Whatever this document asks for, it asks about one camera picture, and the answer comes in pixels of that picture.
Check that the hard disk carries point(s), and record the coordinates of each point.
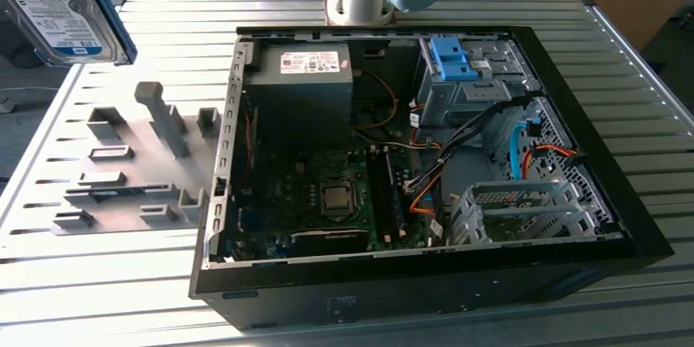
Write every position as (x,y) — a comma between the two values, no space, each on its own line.
(54,14)

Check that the metal disk bay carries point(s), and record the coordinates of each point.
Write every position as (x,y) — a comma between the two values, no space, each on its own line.
(534,212)

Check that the CPU socket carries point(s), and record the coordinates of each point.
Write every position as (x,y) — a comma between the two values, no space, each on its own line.
(337,196)

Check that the black RAM slot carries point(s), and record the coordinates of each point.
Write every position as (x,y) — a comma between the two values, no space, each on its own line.
(379,196)

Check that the RAM stick with white clips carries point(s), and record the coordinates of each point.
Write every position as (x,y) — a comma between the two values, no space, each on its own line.
(394,192)

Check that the green motherboard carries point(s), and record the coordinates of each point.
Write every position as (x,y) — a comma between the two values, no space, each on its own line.
(282,200)

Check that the gray power supply unit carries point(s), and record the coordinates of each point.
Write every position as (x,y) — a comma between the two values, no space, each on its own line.
(303,91)

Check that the black graphics card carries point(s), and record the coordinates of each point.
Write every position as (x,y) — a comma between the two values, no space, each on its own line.
(331,241)

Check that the metal optical drive cage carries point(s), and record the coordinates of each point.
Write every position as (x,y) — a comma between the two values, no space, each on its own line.
(471,95)

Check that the blue plastic latch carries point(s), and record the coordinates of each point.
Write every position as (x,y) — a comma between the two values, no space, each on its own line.
(450,58)

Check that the black PC case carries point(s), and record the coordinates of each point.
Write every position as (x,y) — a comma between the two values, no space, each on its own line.
(379,290)

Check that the gray parts rack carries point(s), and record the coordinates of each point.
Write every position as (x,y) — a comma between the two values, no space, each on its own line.
(151,176)

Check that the bare RAM stick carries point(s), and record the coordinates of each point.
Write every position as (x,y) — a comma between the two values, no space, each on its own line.
(116,193)

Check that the black mesh waste basket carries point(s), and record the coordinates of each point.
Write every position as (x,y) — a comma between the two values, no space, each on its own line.
(16,54)

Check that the gray floor bracket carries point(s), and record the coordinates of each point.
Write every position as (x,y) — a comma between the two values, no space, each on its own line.
(7,105)

